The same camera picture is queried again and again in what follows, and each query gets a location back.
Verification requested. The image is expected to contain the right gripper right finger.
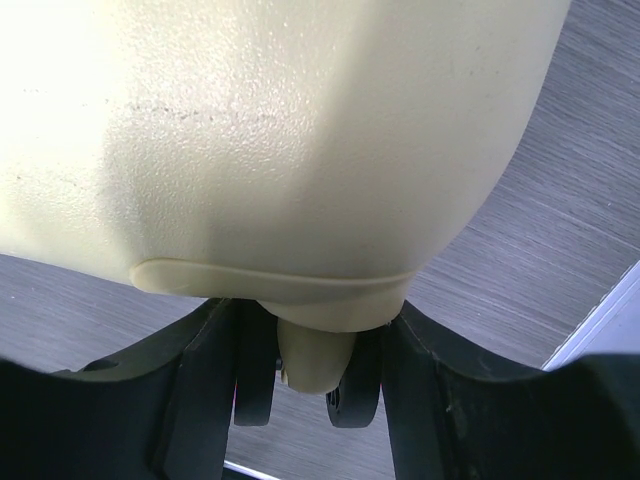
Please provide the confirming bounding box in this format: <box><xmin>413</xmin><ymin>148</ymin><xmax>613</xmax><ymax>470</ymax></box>
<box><xmin>382</xmin><ymin>304</ymin><xmax>639</xmax><ymax>479</ymax></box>

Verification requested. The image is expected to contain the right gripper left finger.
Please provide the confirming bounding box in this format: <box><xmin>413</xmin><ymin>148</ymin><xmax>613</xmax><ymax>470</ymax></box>
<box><xmin>1</xmin><ymin>300</ymin><xmax>235</xmax><ymax>479</ymax></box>

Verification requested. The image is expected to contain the yellow hard-shell suitcase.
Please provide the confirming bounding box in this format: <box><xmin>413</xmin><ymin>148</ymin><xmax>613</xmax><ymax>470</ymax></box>
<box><xmin>1</xmin><ymin>1</ymin><xmax>570</xmax><ymax>425</ymax></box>

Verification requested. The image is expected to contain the aluminium frame rail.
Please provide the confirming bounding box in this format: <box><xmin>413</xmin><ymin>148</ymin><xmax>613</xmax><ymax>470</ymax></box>
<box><xmin>542</xmin><ymin>262</ymin><xmax>640</xmax><ymax>371</ymax></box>

